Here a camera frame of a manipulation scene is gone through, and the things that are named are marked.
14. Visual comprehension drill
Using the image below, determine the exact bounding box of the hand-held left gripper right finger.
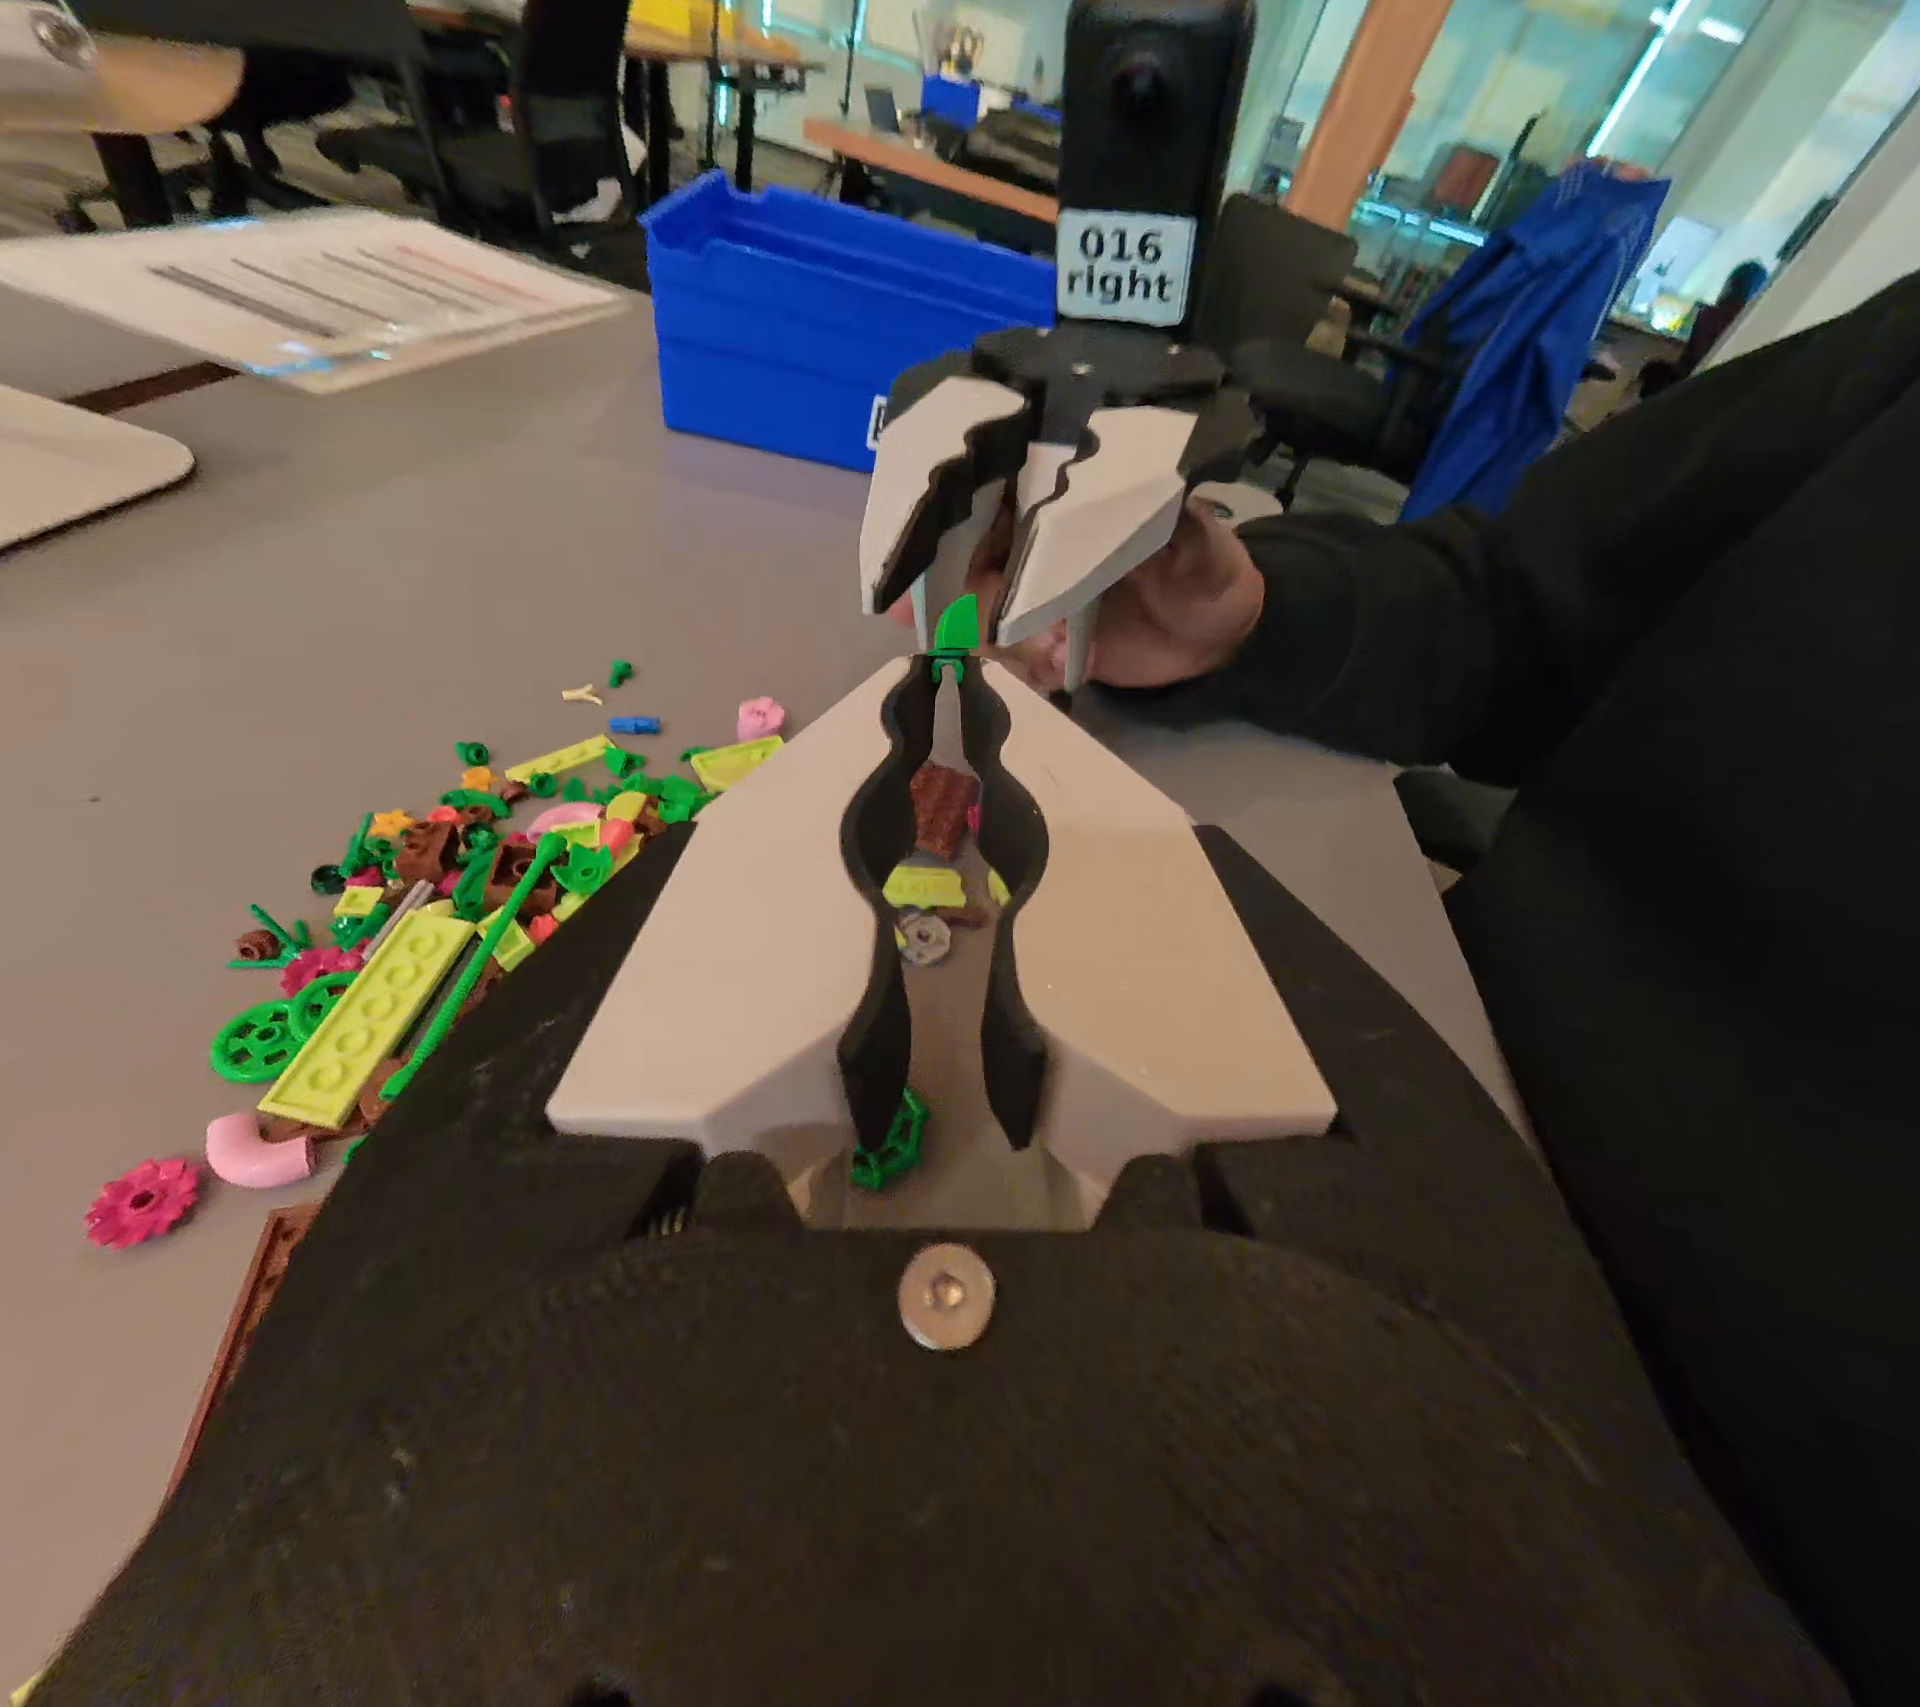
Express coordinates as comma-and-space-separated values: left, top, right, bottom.
959, 653, 1340, 1156

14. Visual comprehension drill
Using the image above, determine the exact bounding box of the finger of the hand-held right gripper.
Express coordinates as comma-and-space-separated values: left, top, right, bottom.
857, 374, 1040, 623
991, 402, 1202, 701

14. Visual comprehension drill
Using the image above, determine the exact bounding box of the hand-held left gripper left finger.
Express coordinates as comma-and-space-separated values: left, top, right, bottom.
544, 654, 944, 1156

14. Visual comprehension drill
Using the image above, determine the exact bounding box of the pile of colourful toy bricks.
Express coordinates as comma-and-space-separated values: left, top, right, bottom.
81, 689, 1021, 1455

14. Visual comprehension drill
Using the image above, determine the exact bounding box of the person's right forearm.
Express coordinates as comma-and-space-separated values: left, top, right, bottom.
1200, 281, 1920, 785

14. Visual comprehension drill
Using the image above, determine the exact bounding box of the person's right hand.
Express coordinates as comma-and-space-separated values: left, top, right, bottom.
1087, 505, 1271, 691

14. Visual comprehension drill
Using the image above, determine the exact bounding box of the blue plastic bin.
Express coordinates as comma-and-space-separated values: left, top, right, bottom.
645, 170, 1060, 476

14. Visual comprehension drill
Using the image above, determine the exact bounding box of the black office chair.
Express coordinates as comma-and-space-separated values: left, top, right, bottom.
1200, 192, 1452, 507
321, 0, 654, 257

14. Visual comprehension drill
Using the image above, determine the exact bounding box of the wooden top background desk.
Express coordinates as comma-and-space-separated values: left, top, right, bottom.
803, 116, 1071, 229

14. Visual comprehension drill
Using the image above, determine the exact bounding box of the blue jacket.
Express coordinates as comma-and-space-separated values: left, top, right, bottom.
1400, 160, 1677, 526

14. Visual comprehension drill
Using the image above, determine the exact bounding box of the person's black jacket torso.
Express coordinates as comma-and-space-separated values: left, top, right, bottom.
1394, 507, 1920, 1707

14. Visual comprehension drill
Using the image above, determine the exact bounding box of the white printed sheet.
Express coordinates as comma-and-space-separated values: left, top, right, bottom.
0, 208, 632, 395

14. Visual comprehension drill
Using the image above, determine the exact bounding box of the white stand base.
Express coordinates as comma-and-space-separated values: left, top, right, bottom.
0, 384, 196, 556

